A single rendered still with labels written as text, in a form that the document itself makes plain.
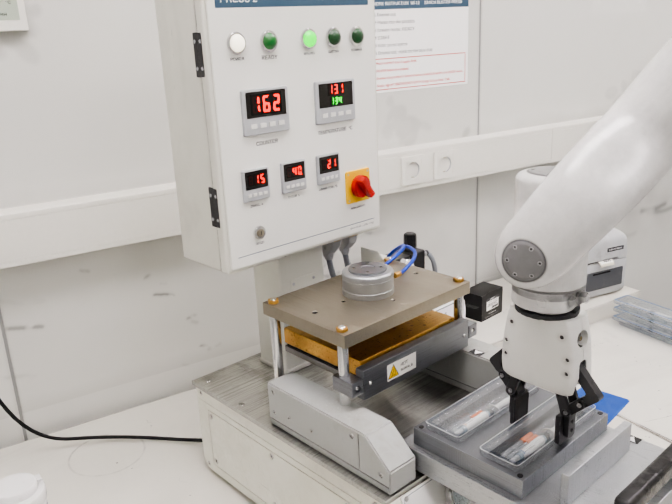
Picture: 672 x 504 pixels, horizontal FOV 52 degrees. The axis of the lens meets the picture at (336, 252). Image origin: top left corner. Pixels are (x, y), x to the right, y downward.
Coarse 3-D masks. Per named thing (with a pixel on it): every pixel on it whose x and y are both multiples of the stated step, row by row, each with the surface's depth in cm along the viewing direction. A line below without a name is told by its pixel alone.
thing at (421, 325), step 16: (416, 320) 107; (432, 320) 107; (448, 320) 107; (288, 336) 107; (304, 336) 104; (384, 336) 102; (400, 336) 102; (416, 336) 102; (304, 352) 105; (320, 352) 101; (336, 352) 99; (352, 352) 98; (368, 352) 98; (384, 352) 98; (336, 368) 100; (352, 368) 97
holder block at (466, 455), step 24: (528, 408) 94; (432, 432) 89; (480, 432) 89; (576, 432) 88; (600, 432) 91; (456, 456) 86; (480, 456) 84; (552, 456) 83; (504, 480) 81; (528, 480) 80
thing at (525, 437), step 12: (540, 408) 92; (552, 408) 92; (588, 408) 91; (528, 420) 89; (540, 420) 89; (552, 420) 89; (576, 420) 89; (504, 432) 87; (516, 432) 87; (528, 432) 86; (540, 432) 86; (552, 432) 86; (492, 444) 84; (504, 444) 84; (516, 444) 84; (528, 444) 84; (540, 444) 84; (504, 456) 82; (516, 456) 82; (528, 456) 82
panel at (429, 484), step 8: (424, 480) 91; (432, 480) 92; (416, 488) 90; (424, 488) 91; (432, 488) 91; (440, 488) 92; (408, 496) 89; (416, 496) 90; (424, 496) 90; (432, 496) 91; (440, 496) 92
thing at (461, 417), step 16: (496, 384) 98; (528, 384) 98; (464, 400) 94; (480, 400) 94; (496, 400) 94; (448, 416) 91; (464, 416) 91; (480, 416) 90; (448, 432) 87; (464, 432) 87
